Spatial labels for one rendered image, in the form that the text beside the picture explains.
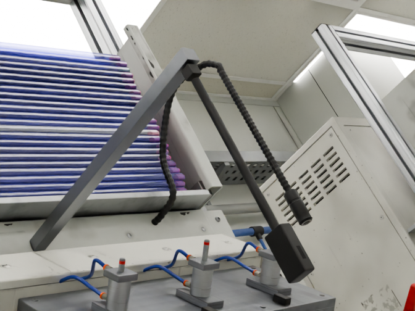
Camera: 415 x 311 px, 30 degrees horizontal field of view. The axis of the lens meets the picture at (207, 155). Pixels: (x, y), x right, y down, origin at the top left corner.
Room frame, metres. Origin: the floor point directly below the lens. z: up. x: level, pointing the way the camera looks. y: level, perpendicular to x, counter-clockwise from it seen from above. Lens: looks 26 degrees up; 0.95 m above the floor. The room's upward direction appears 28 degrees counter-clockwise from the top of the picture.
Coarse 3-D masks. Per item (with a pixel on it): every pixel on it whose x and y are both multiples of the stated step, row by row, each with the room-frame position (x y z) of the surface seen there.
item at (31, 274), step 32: (0, 256) 0.74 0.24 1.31; (32, 256) 0.76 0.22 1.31; (64, 256) 0.78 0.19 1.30; (96, 256) 0.80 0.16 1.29; (128, 256) 0.82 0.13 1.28; (160, 256) 0.85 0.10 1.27; (256, 256) 0.96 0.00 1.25; (0, 288) 0.68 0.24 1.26; (32, 288) 0.71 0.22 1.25; (64, 288) 0.74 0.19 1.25
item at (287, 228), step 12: (276, 228) 0.60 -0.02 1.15; (288, 228) 0.60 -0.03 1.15; (276, 240) 0.60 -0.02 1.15; (288, 240) 0.60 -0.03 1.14; (276, 252) 0.61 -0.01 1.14; (288, 252) 0.60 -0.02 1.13; (300, 252) 0.60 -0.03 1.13; (288, 264) 0.60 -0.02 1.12; (300, 264) 0.60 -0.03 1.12; (312, 264) 0.61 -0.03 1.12; (288, 276) 0.61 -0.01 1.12; (300, 276) 0.61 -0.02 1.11
